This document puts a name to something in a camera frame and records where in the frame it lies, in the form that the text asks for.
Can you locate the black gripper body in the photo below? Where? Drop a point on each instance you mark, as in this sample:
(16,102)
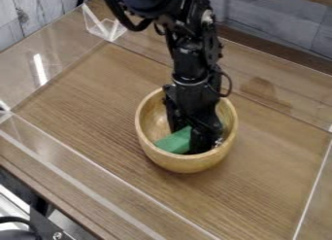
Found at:
(196,100)

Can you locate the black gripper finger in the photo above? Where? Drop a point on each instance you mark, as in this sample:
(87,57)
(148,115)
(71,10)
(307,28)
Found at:
(176,120)
(204,138)

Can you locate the green rectangular block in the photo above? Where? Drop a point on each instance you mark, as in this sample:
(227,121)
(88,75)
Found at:
(176,143)

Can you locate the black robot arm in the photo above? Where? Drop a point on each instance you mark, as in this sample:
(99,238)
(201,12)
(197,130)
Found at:
(185,22)

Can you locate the wooden bowl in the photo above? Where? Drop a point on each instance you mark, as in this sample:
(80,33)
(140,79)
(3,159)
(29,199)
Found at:
(151,128)

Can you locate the clear acrylic tray wall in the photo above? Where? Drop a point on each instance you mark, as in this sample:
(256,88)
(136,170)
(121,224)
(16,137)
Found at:
(68,142)

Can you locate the clear acrylic corner bracket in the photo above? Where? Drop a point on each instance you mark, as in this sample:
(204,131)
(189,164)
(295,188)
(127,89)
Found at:
(108,29)

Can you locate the black metal stand bracket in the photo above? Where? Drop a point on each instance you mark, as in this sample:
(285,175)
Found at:
(48,230)

